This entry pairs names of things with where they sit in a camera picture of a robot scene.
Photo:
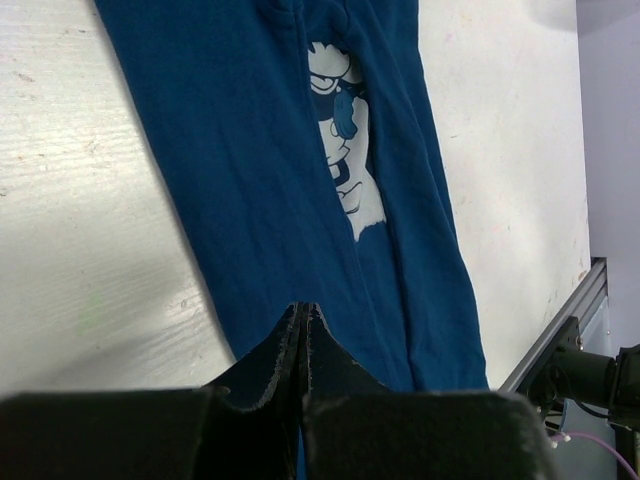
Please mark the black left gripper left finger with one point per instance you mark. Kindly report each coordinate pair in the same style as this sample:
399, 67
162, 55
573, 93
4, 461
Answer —
267, 377

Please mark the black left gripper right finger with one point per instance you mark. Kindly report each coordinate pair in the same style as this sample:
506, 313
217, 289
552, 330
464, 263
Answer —
325, 367

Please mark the dark blue t shirt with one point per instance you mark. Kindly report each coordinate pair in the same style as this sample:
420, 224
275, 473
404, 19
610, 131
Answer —
297, 142

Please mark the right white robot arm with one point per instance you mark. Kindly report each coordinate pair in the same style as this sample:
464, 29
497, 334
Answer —
603, 387

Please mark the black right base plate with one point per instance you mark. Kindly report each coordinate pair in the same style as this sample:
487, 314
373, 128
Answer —
541, 383

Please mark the aluminium front rail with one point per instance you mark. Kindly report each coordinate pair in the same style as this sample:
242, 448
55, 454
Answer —
583, 303

